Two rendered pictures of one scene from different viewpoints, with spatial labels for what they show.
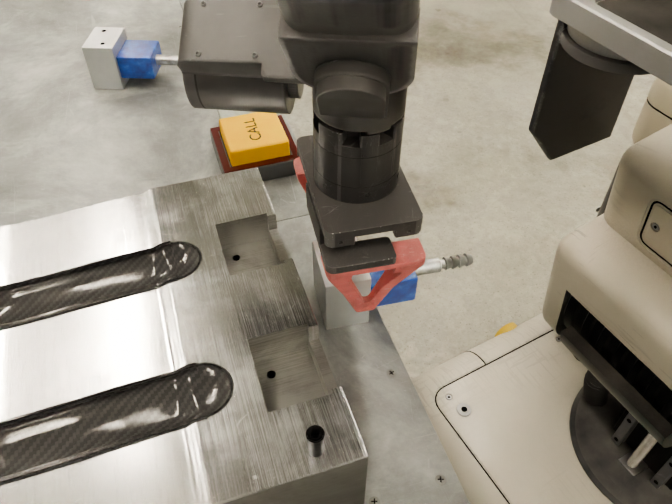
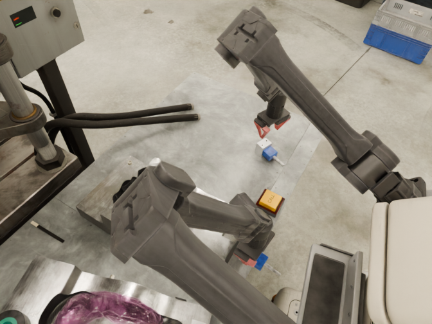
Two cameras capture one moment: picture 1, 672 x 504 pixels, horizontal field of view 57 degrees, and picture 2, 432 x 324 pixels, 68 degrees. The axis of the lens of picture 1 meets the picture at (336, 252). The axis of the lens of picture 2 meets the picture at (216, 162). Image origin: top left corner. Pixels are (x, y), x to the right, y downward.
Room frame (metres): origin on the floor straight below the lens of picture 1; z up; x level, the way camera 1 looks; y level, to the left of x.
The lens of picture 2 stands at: (-0.05, -0.21, 1.77)
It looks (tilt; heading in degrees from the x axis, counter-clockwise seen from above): 51 degrees down; 46
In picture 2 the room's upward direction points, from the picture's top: 4 degrees clockwise
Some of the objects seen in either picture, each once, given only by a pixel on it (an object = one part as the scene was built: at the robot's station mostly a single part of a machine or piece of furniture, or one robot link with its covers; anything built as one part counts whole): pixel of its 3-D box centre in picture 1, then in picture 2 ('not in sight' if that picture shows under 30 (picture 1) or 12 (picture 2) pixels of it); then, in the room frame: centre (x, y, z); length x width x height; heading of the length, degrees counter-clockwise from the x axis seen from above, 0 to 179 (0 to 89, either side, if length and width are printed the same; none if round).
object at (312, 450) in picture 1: (315, 441); not in sight; (0.15, 0.01, 0.90); 0.01 x 0.01 x 0.02
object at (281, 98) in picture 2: not in sight; (277, 94); (0.68, 0.27, 1.10); 0.07 x 0.06 x 0.07; 82
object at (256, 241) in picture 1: (255, 259); (232, 234); (0.31, 0.06, 0.87); 0.05 x 0.05 x 0.04; 18
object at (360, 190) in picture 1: (356, 153); (256, 236); (0.33, -0.01, 0.96); 0.10 x 0.07 x 0.07; 13
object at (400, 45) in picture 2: not in sight; (401, 36); (3.45, 0.81, 0.11); 0.61 x 0.41 x 0.22; 100
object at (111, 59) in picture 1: (148, 59); (271, 155); (0.68, 0.22, 0.83); 0.13 x 0.05 x 0.05; 87
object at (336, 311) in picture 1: (397, 272); (261, 261); (0.34, -0.05, 0.83); 0.13 x 0.05 x 0.05; 103
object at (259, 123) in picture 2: not in sight; (265, 127); (0.65, 0.26, 0.96); 0.07 x 0.07 x 0.09; 87
